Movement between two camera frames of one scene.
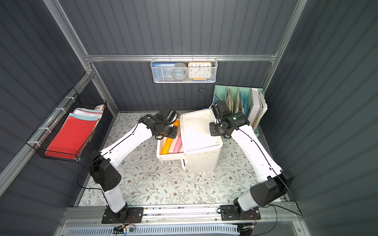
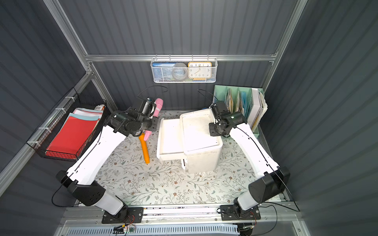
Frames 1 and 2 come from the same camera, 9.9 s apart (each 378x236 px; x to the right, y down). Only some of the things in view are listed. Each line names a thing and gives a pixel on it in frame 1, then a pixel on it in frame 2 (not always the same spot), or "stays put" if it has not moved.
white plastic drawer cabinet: [202, 152] stays put
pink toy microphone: [177, 145] -> [158, 104]
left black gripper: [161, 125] -> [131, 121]
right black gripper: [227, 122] stays put
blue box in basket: [163, 71] stays put
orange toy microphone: [169, 141] -> [145, 148]
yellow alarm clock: [200, 71] stays put
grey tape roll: [179, 70] stays put
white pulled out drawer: [170, 148] stays put
